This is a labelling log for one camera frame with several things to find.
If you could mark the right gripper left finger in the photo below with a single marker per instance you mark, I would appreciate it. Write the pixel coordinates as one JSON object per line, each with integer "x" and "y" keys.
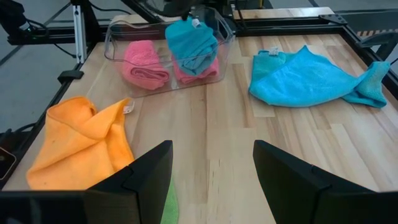
{"x": 149, "y": 180}

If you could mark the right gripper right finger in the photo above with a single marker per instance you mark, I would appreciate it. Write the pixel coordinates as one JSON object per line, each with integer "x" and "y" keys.
{"x": 286, "y": 183}

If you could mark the blue microfiber towel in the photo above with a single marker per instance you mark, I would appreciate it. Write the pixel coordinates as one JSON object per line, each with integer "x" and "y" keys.
{"x": 192, "y": 46}
{"x": 304, "y": 81}

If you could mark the pink microfiber towel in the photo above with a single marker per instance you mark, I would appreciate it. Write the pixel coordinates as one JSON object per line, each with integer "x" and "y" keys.
{"x": 143, "y": 65}
{"x": 196, "y": 77}

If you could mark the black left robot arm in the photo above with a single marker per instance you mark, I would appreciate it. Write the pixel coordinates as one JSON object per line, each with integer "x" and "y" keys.
{"x": 12, "y": 15}

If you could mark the green microfiber towel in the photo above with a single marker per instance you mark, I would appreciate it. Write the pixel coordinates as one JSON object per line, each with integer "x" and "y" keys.
{"x": 170, "y": 205}

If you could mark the orange microfiber towel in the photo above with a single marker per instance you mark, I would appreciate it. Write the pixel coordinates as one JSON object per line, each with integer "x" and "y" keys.
{"x": 77, "y": 140}

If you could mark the clear plastic bin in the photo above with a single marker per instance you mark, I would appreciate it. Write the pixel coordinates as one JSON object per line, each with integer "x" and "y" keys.
{"x": 224, "y": 28}

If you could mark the silver aluminium extrusion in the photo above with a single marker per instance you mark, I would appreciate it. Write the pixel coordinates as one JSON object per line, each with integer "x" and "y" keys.
{"x": 80, "y": 34}

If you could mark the black rounded device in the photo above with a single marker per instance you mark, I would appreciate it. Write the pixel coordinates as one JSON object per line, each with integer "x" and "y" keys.
{"x": 6, "y": 161}

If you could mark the black orange-edged floor mat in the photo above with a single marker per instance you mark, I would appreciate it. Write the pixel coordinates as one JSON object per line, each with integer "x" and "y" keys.
{"x": 373, "y": 32}

